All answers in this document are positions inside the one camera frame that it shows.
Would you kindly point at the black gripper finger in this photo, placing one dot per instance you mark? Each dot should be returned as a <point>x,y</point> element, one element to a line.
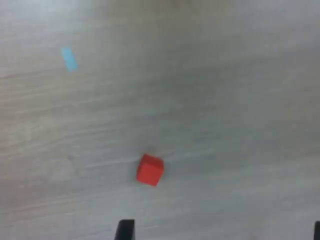
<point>317,231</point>
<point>125,231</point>

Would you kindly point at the blue tape mark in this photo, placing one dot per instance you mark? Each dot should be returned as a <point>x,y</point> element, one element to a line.
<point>69,60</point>

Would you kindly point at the red wooden cube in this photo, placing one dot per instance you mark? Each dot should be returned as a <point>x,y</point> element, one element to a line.
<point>150,171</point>

